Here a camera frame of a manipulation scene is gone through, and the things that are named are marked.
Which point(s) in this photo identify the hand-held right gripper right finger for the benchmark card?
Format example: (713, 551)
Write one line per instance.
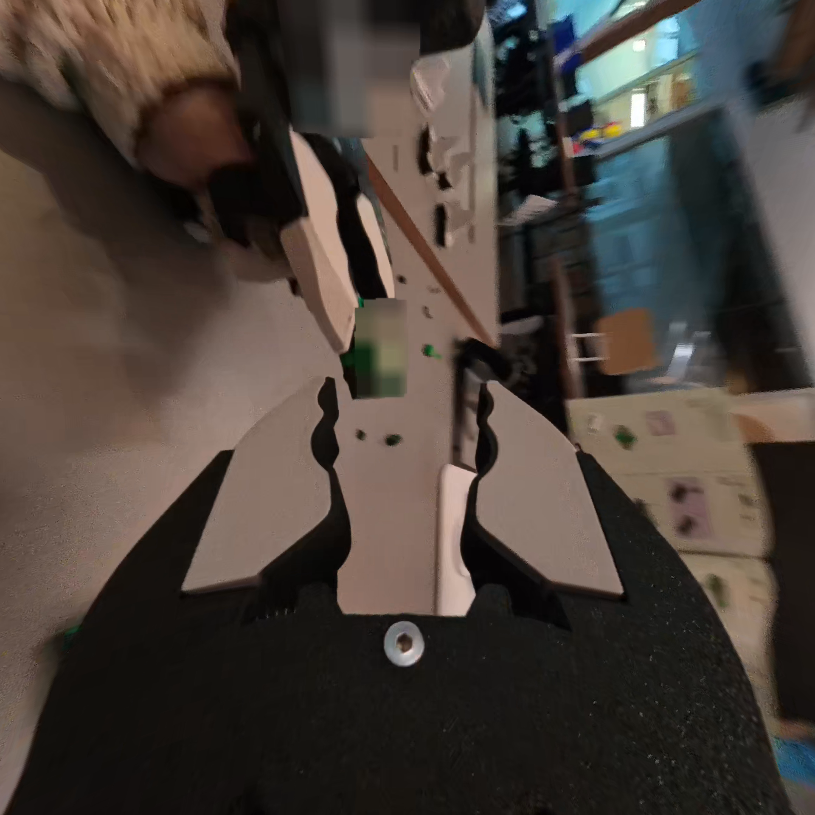
(541, 503)

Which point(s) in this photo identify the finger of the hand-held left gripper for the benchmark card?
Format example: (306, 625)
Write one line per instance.
(377, 248)
(321, 254)

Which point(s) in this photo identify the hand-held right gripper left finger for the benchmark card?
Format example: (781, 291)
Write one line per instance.
(267, 509)

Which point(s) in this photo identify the green lego block tan tile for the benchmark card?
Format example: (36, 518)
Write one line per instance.
(348, 364)

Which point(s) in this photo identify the person's left forearm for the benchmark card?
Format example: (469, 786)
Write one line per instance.
(95, 44)

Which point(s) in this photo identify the person's left hand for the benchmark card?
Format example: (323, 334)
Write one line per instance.
(191, 140)

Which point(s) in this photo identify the white stand with clear arms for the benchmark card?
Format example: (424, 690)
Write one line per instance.
(453, 541)

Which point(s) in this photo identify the black round-based device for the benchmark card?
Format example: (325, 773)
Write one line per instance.
(481, 353)

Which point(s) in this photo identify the tan rounded board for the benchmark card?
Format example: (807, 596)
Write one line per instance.
(627, 340)

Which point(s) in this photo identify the colourful storage bins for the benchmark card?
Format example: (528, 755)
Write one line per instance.
(598, 135)

